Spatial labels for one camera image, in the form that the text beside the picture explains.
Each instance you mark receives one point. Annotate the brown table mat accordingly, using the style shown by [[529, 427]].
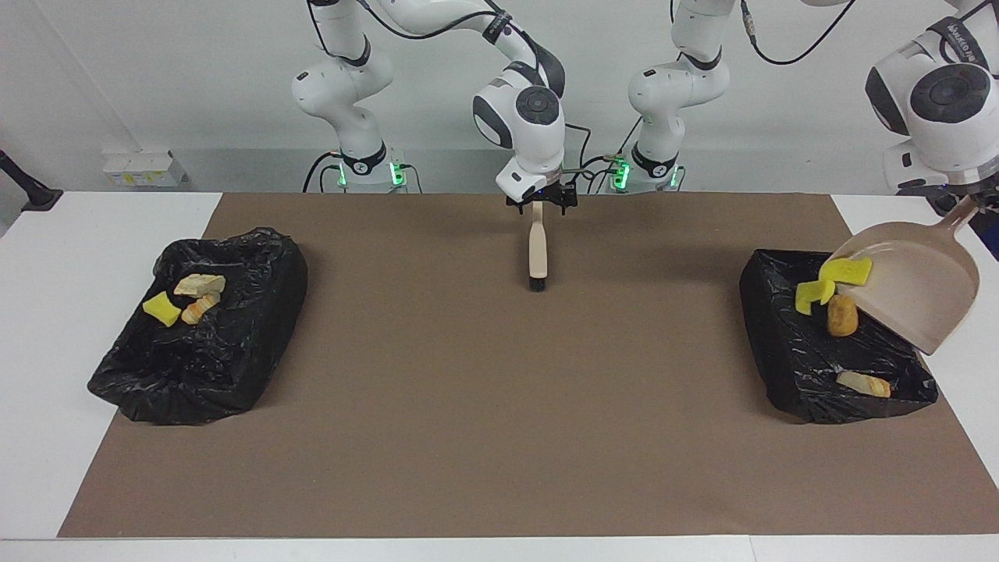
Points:
[[468, 429]]

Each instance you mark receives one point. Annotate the pale bread chunk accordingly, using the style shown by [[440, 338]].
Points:
[[199, 283]]

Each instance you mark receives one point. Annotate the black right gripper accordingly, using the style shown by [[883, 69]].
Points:
[[546, 193]]

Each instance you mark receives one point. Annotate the beige plastic dustpan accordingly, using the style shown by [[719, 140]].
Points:
[[921, 289]]

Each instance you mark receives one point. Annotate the brown bread nugget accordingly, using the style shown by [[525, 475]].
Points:
[[842, 316]]

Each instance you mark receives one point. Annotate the orange croissant piece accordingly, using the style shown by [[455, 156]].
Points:
[[199, 308]]

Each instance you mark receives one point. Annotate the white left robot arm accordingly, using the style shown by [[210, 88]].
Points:
[[952, 101]]

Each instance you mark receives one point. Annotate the beige hand brush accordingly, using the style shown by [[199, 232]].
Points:
[[538, 250]]

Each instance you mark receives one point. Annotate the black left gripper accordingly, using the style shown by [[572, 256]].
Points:
[[979, 191]]

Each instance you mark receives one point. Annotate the yellow sponge piece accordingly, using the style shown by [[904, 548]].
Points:
[[851, 270], [812, 295], [161, 310]]

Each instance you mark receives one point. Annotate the black bag-lined bin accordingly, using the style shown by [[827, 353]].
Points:
[[218, 359], [788, 343]]

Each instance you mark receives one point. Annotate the orange white bread slice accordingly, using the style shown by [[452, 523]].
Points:
[[862, 384]]

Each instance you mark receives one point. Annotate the white socket box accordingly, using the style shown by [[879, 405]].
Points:
[[144, 170]]

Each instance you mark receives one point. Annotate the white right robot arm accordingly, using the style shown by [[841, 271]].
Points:
[[531, 109]]

